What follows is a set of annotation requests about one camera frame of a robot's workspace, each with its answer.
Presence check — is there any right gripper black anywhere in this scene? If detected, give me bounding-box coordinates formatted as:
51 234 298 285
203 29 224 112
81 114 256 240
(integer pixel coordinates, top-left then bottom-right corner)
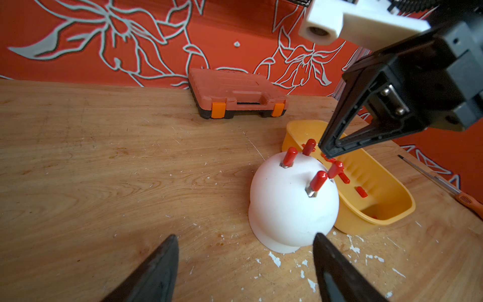
318 7 482 158

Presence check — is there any red sleeve on screw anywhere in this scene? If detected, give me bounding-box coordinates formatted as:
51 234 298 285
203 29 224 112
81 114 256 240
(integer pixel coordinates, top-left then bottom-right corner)
302 138 317 156
305 171 328 198
280 147 298 169
327 161 344 179

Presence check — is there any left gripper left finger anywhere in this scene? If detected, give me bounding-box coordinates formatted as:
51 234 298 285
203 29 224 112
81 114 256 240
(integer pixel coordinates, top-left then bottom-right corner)
103 234 179 301

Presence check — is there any yellow plastic tray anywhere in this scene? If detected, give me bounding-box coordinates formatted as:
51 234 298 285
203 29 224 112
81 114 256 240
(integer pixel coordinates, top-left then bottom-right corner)
281 120 416 237

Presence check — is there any orange tool case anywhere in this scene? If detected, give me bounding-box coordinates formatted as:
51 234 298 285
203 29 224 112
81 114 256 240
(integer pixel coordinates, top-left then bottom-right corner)
188 69 289 119

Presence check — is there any orange handled screwdriver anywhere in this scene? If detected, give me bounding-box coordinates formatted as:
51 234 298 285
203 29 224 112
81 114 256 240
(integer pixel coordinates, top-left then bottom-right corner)
398 155 482 219

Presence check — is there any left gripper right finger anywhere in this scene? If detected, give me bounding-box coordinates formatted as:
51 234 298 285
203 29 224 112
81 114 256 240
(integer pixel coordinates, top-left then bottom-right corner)
313 233 387 301

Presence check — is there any white dome with screws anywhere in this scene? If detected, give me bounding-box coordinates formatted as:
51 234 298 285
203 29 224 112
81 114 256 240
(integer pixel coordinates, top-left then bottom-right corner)
249 152 340 254

